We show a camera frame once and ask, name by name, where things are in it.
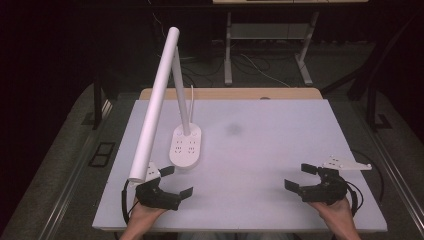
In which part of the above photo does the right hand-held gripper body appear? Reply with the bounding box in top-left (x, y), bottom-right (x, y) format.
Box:
top-left (299, 155), bottom-right (373, 206)

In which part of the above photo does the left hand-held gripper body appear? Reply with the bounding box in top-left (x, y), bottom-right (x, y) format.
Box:
top-left (134, 161), bottom-right (183, 212)

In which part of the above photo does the person's left hand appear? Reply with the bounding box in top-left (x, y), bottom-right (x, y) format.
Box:
top-left (127, 199), bottom-right (168, 232)

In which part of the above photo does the person's right hand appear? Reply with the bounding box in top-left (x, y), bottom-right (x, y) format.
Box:
top-left (307, 195), bottom-right (357, 232)

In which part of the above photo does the white table mat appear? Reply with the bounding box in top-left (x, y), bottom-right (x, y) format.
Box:
top-left (92, 98), bottom-right (389, 233)

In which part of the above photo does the black floor socket plate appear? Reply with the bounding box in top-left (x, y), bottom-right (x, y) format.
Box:
top-left (87, 141), bottom-right (117, 168)

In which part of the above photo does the white desk lamp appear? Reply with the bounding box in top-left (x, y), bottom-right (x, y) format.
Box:
top-left (128, 26), bottom-right (203, 184)

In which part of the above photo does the black metal stand leg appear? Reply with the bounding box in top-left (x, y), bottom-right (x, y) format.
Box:
top-left (92, 74), bottom-right (105, 131)

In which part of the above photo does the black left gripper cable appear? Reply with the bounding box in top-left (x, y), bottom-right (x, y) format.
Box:
top-left (120, 179), bottom-right (139, 225)

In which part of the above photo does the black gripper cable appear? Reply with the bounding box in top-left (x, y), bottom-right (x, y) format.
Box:
top-left (345, 149), bottom-right (386, 216)
top-left (120, 179), bottom-right (139, 225)

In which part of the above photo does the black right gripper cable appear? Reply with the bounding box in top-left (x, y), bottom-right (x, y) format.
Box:
top-left (345, 149), bottom-right (386, 216)

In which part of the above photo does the white lamp cable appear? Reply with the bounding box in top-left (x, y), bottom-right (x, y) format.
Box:
top-left (187, 84), bottom-right (195, 127)

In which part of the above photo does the white floor cable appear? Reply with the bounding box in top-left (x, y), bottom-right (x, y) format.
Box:
top-left (239, 53), bottom-right (292, 89)

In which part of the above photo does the white metal desk frame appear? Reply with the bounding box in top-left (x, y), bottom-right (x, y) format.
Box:
top-left (223, 10), bottom-right (321, 88)

